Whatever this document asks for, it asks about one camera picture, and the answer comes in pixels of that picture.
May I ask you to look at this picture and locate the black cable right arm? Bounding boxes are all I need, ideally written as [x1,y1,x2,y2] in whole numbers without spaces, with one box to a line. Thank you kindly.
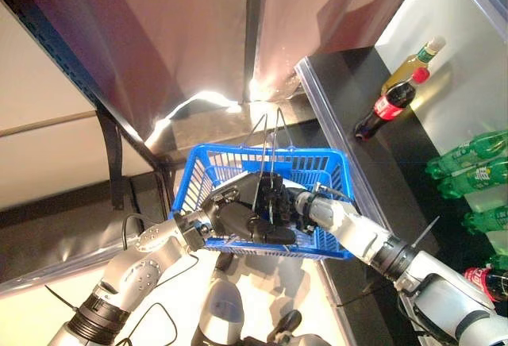
[337,282,425,335]

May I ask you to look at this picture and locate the white panel black frame stand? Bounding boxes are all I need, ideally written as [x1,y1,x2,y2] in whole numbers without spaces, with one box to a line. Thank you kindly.
[0,0,175,220]

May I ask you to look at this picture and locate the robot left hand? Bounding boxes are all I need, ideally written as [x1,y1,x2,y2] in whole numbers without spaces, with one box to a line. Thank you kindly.
[200,173,297,246]

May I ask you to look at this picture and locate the silver robot left leg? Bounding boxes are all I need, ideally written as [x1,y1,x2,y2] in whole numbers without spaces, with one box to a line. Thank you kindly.
[190,251,245,346]

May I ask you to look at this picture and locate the yellow tea bottle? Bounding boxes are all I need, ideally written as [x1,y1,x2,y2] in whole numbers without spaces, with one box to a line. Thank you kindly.
[383,36,447,94]

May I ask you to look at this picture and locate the thin grey antenna rod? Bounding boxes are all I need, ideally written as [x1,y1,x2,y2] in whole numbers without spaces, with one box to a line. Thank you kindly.
[411,215,441,249]
[44,284,79,312]

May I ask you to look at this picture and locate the Coca-Cola bottle red cap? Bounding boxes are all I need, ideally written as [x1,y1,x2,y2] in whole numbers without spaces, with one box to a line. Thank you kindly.
[463,264,508,304]
[354,67,432,141]

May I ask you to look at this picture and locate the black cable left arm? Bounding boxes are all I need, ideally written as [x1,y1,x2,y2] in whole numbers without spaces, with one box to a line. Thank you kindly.
[114,213,199,346]

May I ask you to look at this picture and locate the blue plastic shopping basket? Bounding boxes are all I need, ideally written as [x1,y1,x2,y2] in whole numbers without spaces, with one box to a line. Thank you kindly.
[168,106,356,262]

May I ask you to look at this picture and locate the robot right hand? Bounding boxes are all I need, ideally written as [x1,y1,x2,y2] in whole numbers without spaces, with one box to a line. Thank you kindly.
[257,174,319,236]

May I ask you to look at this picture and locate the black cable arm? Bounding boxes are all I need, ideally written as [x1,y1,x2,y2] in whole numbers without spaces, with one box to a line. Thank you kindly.
[114,213,199,346]
[337,282,425,335]

